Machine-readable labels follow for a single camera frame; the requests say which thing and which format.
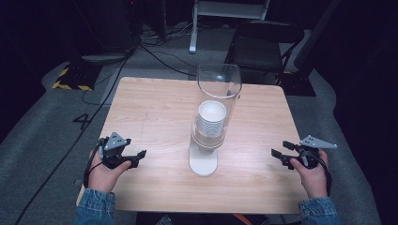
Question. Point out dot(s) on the grey round stand base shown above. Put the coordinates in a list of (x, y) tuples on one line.
[(104, 58)]

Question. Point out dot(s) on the black folding chair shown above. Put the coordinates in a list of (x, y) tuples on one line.
[(259, 47)]

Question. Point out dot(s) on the clear tube cup dispenser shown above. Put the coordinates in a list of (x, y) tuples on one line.
[(203, 162)]

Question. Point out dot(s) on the black stand with base plate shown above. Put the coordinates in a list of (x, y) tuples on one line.
[(300, 81)]

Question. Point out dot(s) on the stack of white paper cups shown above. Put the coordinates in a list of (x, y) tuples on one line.
[(212, 120)]

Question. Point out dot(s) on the person's left hand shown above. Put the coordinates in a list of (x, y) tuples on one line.
[(101, 178)]

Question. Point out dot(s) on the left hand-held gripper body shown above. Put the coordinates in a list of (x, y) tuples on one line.
[(112, 154)]

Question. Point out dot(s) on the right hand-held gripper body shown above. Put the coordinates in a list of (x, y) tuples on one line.
[(308, 156)]

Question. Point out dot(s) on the person's right hand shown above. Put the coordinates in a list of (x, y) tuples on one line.
[(313, 181)]

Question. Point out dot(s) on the white metal stand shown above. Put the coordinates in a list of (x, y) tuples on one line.
[(194, 34)]

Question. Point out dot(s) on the black yellow striped floor plate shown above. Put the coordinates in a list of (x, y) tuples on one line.
[(76, 78)]

